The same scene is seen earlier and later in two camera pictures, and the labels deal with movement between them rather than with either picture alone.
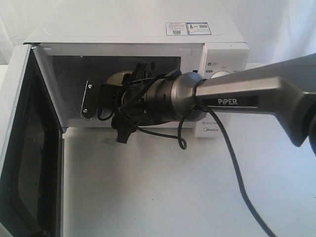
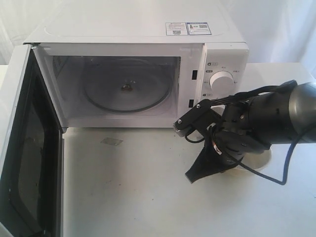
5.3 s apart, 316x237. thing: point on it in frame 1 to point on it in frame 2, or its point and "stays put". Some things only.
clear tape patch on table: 109,140 stays put
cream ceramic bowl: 117,79 to 258,160
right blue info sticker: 198,28 stays put
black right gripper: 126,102 to 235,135
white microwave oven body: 70,48 stays put
